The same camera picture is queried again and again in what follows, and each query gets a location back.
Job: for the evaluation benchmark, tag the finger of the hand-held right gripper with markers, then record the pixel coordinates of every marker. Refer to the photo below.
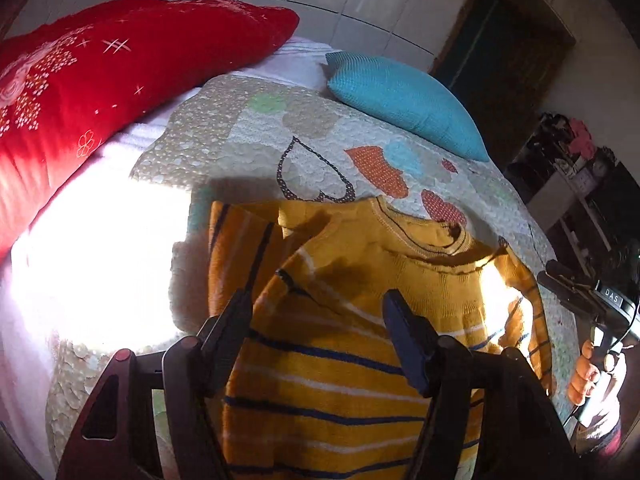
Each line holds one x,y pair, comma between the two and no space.
565,280

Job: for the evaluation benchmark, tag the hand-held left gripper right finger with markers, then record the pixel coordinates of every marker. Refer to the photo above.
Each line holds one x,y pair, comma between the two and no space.
406,332

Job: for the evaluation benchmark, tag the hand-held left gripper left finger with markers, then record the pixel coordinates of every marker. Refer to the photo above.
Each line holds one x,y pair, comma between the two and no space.
231,329

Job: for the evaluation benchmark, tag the yellow striped knit sweater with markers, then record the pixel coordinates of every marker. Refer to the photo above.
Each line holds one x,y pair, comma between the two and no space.
345,320

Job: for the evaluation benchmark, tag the person's right hand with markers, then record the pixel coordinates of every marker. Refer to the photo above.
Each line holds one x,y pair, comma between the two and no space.
585,377

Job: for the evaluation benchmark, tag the dark cluttered shelf unit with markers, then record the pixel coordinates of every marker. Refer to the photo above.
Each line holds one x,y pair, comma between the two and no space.
575,185

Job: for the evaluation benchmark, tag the white bed sheet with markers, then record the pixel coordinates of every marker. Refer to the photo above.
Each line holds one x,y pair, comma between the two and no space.
100,280

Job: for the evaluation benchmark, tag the patchwork heart quilt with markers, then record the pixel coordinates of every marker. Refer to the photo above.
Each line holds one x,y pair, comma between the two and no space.
300,160

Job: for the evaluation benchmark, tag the dark wooden door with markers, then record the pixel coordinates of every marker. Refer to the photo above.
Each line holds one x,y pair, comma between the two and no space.
492,65

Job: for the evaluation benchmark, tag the teal knit cushion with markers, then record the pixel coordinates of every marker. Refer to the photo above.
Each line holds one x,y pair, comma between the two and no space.
407,97

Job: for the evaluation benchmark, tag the red embroidered pillow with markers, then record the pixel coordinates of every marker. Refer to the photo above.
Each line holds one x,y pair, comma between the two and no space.
95,90

